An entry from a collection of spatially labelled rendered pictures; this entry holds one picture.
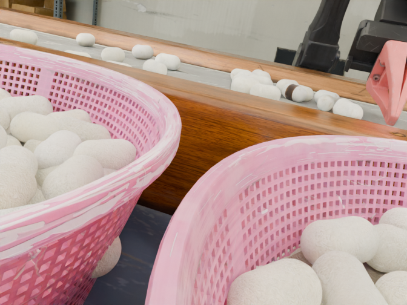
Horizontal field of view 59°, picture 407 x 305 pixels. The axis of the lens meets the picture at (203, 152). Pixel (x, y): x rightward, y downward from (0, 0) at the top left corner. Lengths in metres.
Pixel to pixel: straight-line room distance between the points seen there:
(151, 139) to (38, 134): 0.07
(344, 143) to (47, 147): 0.14
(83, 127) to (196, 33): 2.42
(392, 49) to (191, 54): 0.33
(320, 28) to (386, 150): 0.64
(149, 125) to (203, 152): 0.07
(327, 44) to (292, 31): 1.65
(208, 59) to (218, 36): 1.96
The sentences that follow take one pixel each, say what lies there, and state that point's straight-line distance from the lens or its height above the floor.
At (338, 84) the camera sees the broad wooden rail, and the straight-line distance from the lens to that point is 0.59.
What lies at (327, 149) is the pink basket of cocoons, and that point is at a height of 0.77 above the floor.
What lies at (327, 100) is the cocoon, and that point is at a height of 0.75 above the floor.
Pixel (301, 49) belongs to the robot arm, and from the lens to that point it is 0.85.
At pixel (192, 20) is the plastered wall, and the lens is 2.63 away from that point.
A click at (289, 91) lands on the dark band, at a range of 0.44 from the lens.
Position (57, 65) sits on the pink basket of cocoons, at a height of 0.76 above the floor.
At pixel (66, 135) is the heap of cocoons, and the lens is 0.20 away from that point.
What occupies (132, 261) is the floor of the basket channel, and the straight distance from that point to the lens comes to 0.22.
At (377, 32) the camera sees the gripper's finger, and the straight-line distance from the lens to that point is 0.42.
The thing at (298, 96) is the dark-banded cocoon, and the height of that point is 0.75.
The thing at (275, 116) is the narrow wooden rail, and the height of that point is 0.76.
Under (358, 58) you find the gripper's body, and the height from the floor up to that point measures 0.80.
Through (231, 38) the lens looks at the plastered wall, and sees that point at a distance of 2.55.
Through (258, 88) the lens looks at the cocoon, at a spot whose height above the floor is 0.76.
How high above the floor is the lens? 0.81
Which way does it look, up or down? 20 degrees down
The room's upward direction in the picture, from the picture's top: 11 degrees clockwise
